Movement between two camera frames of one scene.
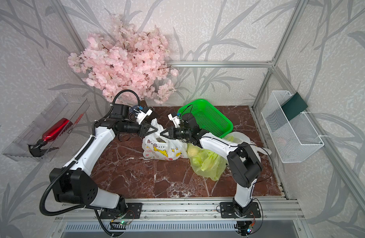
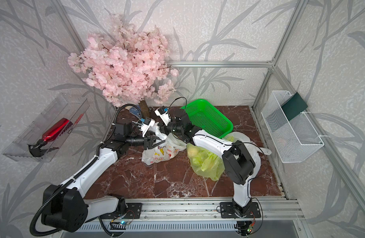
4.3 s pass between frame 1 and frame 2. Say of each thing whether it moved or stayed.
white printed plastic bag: stayed
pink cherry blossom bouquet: stayed
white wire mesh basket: stayed
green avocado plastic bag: stayed
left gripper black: moved
